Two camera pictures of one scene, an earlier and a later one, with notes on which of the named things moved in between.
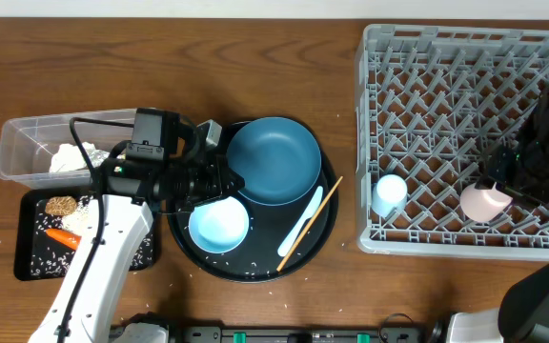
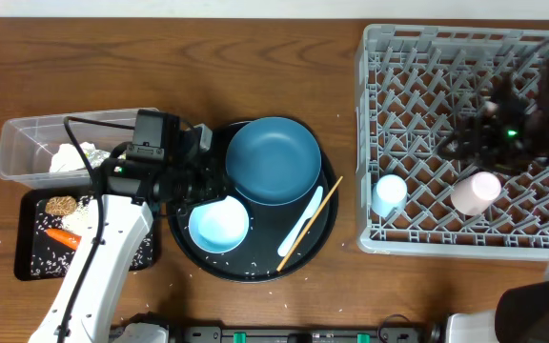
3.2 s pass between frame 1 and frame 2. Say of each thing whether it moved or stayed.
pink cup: moved
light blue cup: stayed
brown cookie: stayed
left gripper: stayed
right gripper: moved
